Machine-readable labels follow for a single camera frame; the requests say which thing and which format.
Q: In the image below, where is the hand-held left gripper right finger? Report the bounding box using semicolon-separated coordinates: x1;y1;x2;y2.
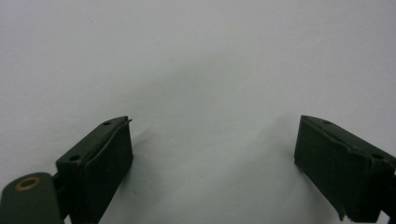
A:
293;114;396;224

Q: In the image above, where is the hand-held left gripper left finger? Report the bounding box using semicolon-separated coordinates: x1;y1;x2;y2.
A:
55;115;134;224

